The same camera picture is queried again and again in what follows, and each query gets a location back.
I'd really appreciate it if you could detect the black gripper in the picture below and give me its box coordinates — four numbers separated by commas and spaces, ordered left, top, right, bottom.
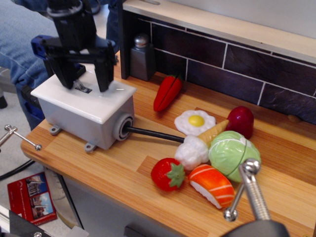
31, 9, 116, 92

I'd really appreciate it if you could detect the clear light switch toggle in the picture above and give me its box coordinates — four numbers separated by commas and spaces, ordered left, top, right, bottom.
74, 79, 92, 94

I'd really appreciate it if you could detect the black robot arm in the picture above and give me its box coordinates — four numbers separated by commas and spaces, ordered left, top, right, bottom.
31, 0, 117, 92

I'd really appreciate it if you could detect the grey salt shaker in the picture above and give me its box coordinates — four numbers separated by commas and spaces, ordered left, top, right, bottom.
130, 33, 156, 81

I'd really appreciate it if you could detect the person in blue jeans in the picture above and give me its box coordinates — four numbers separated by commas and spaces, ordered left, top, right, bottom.
0, 0, 58, 129

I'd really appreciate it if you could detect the red toy chili pepper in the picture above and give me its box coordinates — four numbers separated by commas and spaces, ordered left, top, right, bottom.
154, 73, 183, 112

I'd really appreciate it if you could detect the left metal clamp screw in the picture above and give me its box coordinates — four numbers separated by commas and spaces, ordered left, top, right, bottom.
0, 124, 42, 151

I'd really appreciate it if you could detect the metal clamp screw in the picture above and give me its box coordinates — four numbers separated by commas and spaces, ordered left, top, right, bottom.
0, 124, 42, 151
223, 158, 292, 237

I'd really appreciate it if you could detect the toy fried egg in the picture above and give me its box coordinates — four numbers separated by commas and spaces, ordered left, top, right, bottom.
174, 110, 216, 136

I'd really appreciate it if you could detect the red toy strawberry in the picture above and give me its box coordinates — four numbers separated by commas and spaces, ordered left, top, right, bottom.
151, 158, 185, 192

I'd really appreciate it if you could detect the toy ice cream cone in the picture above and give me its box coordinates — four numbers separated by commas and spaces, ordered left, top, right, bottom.
174, 119, 229, 170

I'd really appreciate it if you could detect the red booklet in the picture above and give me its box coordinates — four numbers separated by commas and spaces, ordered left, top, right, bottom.
7, 172, 57, 226

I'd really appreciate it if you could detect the dark red toy fruit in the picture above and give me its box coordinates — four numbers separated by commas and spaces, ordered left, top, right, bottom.
225, 106, 254, 139

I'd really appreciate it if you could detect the green toy cabbage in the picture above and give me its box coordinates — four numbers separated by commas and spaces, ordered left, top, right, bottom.
208, 131, 261, 183

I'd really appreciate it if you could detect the orange toy salmon sushi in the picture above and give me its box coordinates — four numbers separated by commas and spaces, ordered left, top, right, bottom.
188, 164, 235, 209

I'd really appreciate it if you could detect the wooden shelf with tile backsplash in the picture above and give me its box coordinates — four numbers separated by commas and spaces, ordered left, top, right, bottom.
118, 0, 316, 123

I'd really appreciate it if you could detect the right metal clamp screw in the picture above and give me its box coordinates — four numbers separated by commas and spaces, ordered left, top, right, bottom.
223, 158, 292, 237

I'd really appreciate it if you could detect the grey light switch box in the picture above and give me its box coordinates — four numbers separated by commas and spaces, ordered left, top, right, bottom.
31, 71, 137, 153

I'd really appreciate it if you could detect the black floor cable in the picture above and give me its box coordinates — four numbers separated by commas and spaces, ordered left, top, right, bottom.
0, 159, 35, 181

